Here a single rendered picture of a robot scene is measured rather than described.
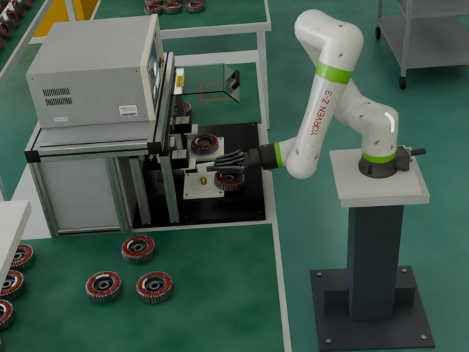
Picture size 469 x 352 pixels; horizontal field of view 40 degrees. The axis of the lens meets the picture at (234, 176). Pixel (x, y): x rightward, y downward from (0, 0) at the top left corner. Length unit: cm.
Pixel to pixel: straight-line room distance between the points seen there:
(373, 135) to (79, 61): 105
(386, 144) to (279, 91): 234
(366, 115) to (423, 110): 210
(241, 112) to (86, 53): 91
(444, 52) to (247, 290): 312
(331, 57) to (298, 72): 282
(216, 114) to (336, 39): 99
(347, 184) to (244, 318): 72
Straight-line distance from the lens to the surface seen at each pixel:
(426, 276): 317
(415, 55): 472
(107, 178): 217
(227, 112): 289
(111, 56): 217
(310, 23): 217
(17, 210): 174
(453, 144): 410
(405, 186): 240
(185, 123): 251
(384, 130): 232
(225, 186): 233
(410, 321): 294
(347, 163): 251
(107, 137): 212
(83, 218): 229
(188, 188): 239
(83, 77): 213
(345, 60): 207
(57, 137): 218
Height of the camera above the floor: 219
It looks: 36 degrees down
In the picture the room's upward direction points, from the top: 5 degrees counter-clockwise
